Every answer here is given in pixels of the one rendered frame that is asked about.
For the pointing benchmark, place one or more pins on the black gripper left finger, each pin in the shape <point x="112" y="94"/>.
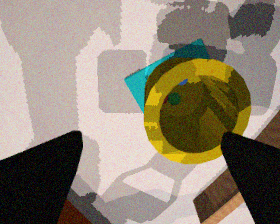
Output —
<point x="34" y="183"/>

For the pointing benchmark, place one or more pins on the brown wooden bar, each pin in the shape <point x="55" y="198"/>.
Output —
<point x="222" y="196"/>

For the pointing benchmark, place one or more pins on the olive-yellow cup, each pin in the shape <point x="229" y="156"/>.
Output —
<point x="214" y="100"/>

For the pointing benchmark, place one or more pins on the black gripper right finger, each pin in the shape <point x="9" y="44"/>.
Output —
<point x="255" y="168"/>

